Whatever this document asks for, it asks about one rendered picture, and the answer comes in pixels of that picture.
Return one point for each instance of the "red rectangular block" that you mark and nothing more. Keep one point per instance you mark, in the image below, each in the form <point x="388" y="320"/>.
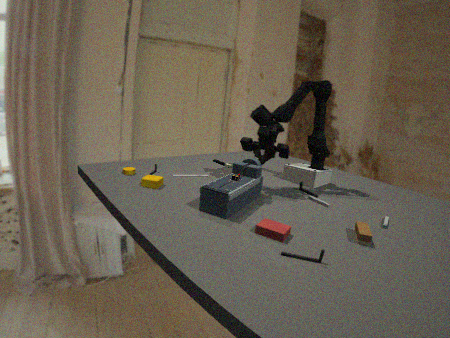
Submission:
<point x="273" y="230"/>

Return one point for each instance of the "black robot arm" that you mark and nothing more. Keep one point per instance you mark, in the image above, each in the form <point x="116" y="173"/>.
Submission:
<point x="316" y="141"/>

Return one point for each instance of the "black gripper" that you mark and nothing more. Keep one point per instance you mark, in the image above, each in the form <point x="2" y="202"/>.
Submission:
<point x="265" y="144"/>

